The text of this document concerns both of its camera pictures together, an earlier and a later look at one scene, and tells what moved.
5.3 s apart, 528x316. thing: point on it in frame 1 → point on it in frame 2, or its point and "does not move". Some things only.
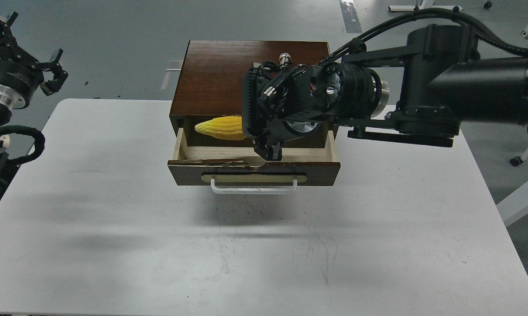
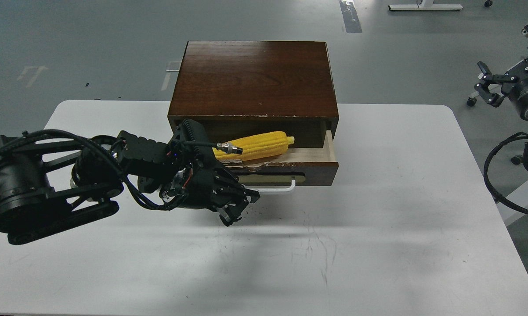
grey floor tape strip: [352, 23] does not move
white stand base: [426, 5] does not move
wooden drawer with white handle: [240, 169] does not move
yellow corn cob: [227, 127] → [256, 146]
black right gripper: [279, 98] → [527, 89]
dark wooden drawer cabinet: [209, 84] does not move
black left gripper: [9, 75] → [185, 169]
